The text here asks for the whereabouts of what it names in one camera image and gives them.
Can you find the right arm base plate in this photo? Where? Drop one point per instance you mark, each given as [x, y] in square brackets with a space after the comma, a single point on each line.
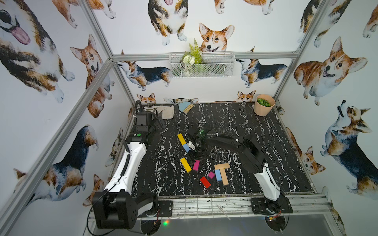
[268, 207]

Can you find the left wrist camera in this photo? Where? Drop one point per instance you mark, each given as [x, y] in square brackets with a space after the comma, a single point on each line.
[143, 119]

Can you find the beige work glove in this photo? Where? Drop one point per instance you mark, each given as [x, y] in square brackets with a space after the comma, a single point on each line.
[166, 112]

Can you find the pink pot with greens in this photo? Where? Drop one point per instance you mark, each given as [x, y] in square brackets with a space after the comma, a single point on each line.
[264, 104]

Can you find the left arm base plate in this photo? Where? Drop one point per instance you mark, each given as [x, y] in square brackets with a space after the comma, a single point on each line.
[164, 208]

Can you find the long natural wood block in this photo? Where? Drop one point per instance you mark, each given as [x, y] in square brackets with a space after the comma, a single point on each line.
[222, 166]

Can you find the long yellow block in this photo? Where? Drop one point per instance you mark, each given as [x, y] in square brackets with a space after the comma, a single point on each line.
[186, 165]

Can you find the small light blue block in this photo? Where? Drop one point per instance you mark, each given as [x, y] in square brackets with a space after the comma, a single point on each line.
[187, 148]

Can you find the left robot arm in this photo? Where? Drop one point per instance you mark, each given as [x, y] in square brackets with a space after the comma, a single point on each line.
[115, 207]

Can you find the red block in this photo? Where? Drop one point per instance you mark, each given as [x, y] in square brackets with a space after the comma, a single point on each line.
[205, 182]

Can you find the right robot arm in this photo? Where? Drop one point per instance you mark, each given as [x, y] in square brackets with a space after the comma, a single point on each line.
[250, 154]

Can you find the short yellow block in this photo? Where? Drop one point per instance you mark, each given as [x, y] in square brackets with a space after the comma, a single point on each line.
[181, 139]

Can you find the small magenta block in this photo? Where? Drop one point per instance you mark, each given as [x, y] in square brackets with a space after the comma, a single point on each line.
[211, 175]

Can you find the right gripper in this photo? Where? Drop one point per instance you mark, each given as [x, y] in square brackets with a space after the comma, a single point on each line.
[194, 158]

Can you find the white wire basket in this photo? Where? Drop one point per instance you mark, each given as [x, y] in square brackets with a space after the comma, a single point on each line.
[206, 65]

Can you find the light blue rectangular block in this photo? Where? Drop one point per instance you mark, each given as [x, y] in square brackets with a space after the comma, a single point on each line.
[218, 175]

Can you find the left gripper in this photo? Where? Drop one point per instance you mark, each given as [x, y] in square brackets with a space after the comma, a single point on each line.
[159, 122]

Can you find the green fern plant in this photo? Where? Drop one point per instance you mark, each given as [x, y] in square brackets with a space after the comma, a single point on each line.
[192, 61]

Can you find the magenta rectangular block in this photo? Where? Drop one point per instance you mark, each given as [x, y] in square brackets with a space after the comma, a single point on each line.
[196, 165]

